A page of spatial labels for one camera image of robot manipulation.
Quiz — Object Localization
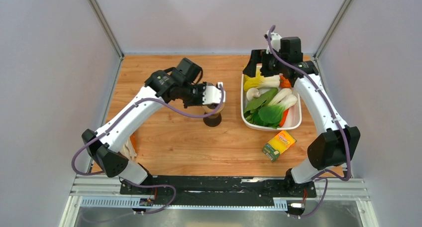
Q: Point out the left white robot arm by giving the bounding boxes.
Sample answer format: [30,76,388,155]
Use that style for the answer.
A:
[82,58,205,194]

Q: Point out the white paper coffee filters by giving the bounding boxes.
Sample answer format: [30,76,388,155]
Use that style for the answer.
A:
[120,139,137,161]

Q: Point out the white mushroom toy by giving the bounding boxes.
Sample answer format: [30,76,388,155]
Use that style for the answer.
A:
[246,88,261,102]

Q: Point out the yellow napa cabbage toy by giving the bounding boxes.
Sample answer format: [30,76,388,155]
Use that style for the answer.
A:
[243,66,280,92]

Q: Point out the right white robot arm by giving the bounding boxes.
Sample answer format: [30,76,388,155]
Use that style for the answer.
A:
[241,32,360,196]

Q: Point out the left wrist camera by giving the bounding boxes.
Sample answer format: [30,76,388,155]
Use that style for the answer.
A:
[202,82,226,105]

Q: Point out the orange carrot toy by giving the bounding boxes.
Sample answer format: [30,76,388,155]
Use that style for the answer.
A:
[279,109,290,127]

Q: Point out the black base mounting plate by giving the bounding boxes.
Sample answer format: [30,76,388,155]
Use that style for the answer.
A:
[120,175,317,207]

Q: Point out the small orange pumpkin toy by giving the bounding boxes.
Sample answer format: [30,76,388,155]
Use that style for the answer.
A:
[280,74,292,89]

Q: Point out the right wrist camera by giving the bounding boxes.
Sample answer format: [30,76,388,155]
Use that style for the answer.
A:
[264,32,282,52]

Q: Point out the brown glass coffee carafe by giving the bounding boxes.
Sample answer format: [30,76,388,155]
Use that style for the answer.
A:
[203,113,222,127]

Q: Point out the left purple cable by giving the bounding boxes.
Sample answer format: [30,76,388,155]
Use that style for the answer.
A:
[71,84,226,216]

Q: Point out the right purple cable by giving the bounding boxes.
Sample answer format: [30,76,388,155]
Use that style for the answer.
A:
[265,25,352,219]

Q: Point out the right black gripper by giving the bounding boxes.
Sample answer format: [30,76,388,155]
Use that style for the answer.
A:
[242,49,286,78]

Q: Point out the purple cable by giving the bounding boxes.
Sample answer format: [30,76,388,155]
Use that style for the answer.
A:
[71,84,226,216]
[265,25,352,219]

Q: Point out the aluminium frame rail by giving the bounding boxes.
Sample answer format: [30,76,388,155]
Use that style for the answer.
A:
[60,175,378,227]

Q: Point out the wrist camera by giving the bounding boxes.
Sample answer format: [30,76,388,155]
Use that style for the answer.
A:
[264,32,282,52]
[202,82,226,105]

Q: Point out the white rectangular tray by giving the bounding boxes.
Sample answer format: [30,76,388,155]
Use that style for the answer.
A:
[240,75,302,131]

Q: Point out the yellow green juice box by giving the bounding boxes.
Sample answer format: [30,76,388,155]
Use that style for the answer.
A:
[262,130,297,162]

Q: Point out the green bok choy toy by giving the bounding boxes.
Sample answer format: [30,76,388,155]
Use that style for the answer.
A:
[243,94,298,128]
[243,88,293,114]

